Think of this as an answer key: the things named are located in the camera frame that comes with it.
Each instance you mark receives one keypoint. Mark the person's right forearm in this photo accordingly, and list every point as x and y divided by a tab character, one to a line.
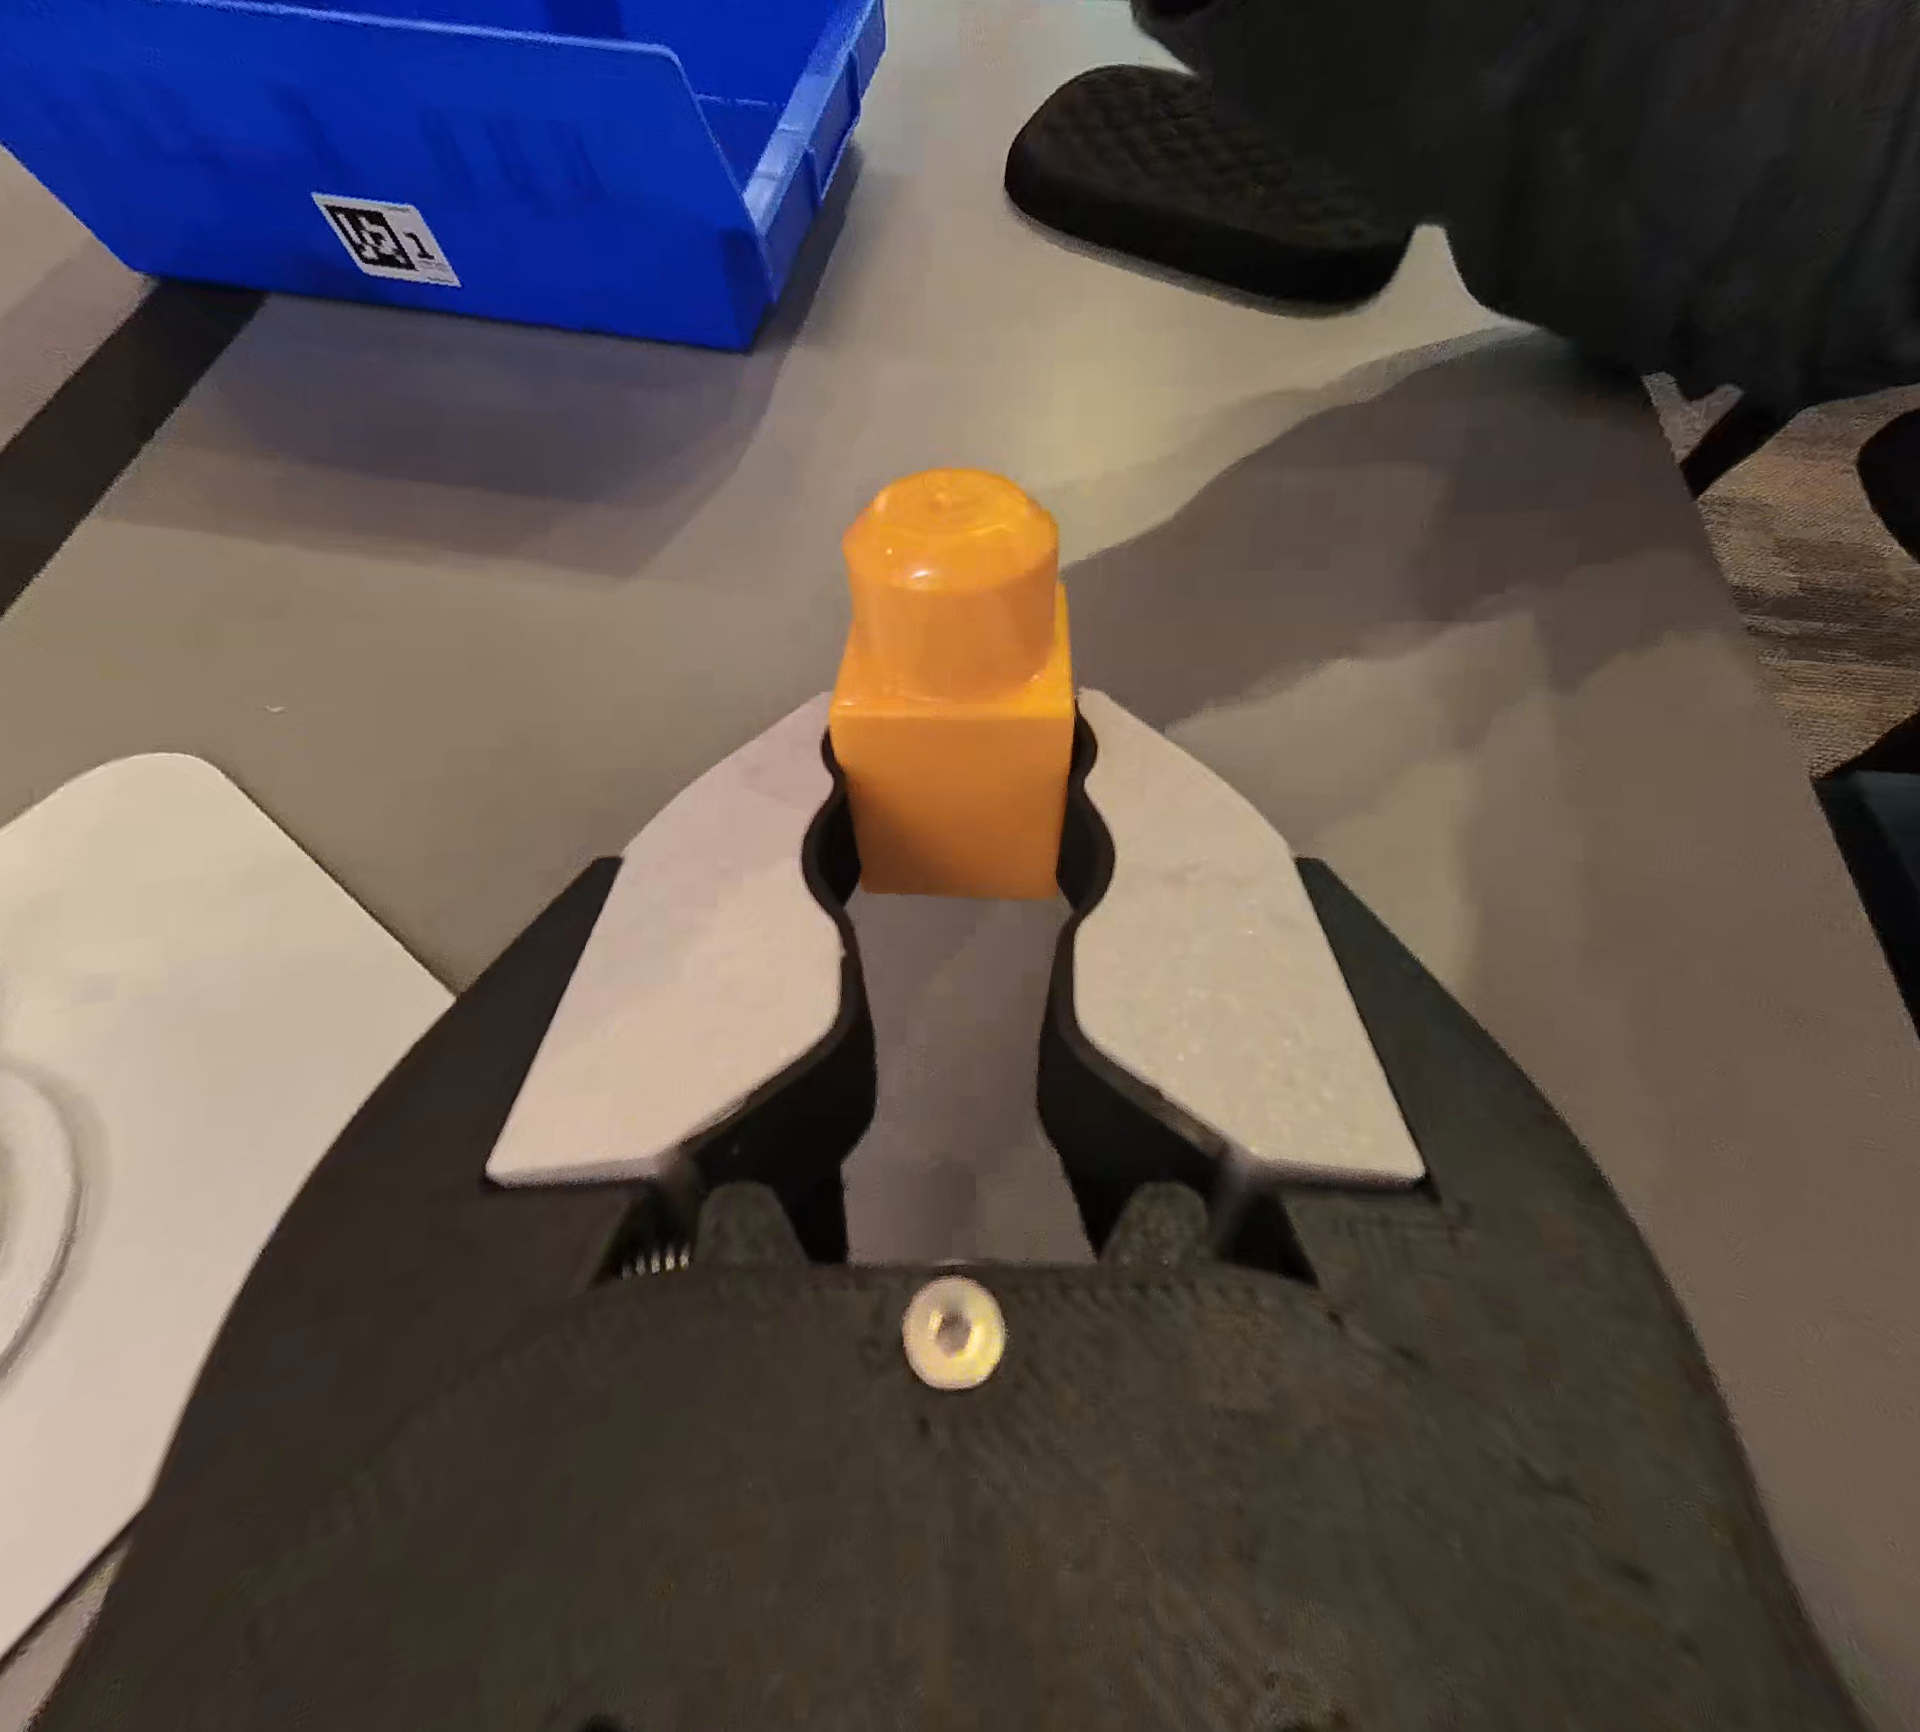
1574	83

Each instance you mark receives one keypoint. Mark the instruction sheet on stand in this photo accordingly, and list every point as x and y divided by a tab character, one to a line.
195	952

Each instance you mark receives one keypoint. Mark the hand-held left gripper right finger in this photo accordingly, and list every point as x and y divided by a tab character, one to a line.
1230	996

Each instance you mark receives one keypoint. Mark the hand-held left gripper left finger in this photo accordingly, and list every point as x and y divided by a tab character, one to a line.
674	982

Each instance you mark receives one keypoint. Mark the grey desk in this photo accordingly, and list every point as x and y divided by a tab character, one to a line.
1351	786

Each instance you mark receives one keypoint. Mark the blue tagged plastic bin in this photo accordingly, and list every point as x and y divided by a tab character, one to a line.
524	202

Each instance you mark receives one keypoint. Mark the orange toy block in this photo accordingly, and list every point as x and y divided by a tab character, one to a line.
952	772

